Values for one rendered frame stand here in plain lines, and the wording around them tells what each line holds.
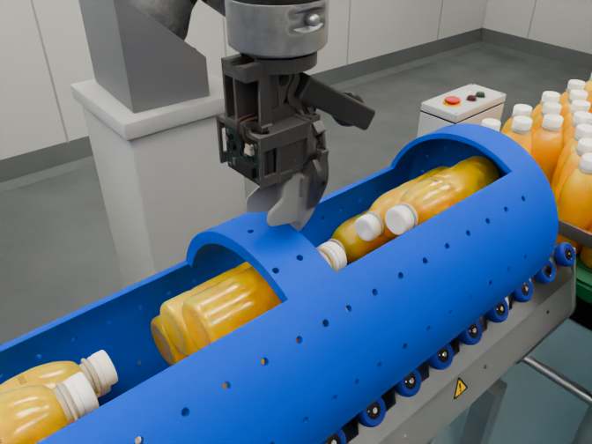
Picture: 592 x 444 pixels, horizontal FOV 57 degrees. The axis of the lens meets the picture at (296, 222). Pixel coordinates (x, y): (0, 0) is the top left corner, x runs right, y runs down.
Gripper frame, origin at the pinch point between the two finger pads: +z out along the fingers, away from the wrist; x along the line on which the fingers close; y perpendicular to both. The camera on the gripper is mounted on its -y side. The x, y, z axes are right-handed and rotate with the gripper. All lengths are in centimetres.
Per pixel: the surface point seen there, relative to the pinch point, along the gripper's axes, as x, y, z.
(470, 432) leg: 7, -47, 76
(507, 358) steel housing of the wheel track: 14, -36, 38
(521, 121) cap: -12, -74, 13
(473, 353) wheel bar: 11.7, -27.0, 31.0
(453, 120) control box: -25, -67, 15
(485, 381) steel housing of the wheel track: 14, -30, 38
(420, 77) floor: -239, -343, 124
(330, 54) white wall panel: -271, -266, 97
